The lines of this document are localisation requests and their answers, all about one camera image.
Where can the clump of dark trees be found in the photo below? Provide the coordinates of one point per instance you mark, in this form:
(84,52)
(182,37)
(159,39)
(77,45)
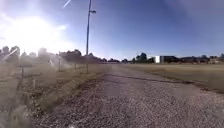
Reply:
(141,57)

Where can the grey gravel path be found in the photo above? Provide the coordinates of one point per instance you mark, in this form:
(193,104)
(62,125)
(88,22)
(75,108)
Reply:
(133,100)

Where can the tall street lamp pole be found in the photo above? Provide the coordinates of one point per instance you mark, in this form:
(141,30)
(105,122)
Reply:
(87,33)

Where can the dry grass field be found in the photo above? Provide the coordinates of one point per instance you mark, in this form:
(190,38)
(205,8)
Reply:
(186,72)

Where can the dry grass verge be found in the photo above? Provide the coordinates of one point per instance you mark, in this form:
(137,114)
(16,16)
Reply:
(50,81)

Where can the row of trees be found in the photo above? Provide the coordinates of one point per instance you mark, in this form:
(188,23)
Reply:
(71,56)

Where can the long dark building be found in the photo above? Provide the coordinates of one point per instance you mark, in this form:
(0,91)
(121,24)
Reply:
(186,59)

